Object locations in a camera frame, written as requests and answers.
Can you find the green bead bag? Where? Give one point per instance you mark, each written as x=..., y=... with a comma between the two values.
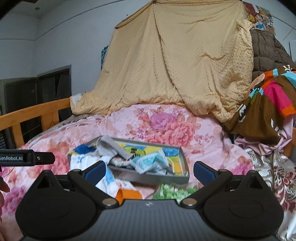
x=168, y=191

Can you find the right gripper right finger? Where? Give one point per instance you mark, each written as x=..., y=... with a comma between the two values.
x=213, y=181

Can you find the brown multicolour striped garment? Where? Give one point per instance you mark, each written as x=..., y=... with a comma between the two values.
x=268, y=102

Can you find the grey shallow cardboard box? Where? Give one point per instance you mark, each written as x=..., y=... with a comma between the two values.
x=148, y=178

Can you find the colourful wall poster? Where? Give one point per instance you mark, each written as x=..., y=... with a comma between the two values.
x=260, y=18

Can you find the orange plastic cap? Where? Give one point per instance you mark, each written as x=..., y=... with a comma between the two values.
x=124, y=194

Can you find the person's left hand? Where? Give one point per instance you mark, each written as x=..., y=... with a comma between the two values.
x=3, y=188

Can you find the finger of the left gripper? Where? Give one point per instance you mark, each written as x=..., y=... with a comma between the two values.
x=17, y=157

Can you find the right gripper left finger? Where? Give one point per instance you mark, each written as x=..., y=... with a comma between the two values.
x=86, y=180

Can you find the mauve satin cloth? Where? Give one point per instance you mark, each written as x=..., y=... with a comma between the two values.
x=264, y=149

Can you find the blue white tissue packet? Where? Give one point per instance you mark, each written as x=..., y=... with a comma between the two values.
x=154, y=162

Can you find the pink floral bedspread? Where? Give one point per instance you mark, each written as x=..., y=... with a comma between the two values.
x=201, y=138

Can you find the white quilted baby cloth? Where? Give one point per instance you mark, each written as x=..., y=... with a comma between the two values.
x=82, y=161

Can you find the brown quilted jacket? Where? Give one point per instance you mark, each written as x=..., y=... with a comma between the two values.
x=269, y=53

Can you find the brown damask patterned cloth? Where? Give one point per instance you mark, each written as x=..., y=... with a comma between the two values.
x=278, y=171

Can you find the yellow dotted quilt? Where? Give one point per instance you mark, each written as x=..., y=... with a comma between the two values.
x=193, y=53

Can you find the dark grey cabinet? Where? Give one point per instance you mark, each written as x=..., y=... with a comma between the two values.
x=19, y=93

